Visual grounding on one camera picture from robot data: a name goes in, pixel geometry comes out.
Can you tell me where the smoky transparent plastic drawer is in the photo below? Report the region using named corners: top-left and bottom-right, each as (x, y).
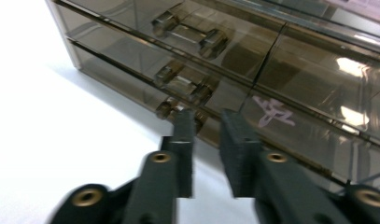
top-left (70, 40), bottom-right (380, 200)
top-left (58, 3), bottom-right (380, 188)
top-left (51, 0), bottom-right (380, 147)

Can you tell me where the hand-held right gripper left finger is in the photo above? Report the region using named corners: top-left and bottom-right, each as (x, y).
top-left (121, 108), bottom-right (197, 224)

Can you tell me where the smoky transparent drawer organizer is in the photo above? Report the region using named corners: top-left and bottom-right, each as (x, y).
top-left (46, 0), bottom-right (380, 200)

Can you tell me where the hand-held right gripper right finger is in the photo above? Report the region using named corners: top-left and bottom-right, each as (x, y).
top-left (219, 108), bottom-right (350, 224)

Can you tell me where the small purple ornament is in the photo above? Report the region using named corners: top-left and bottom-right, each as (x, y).
top-left (252, 94), bottom-right (297, 129)

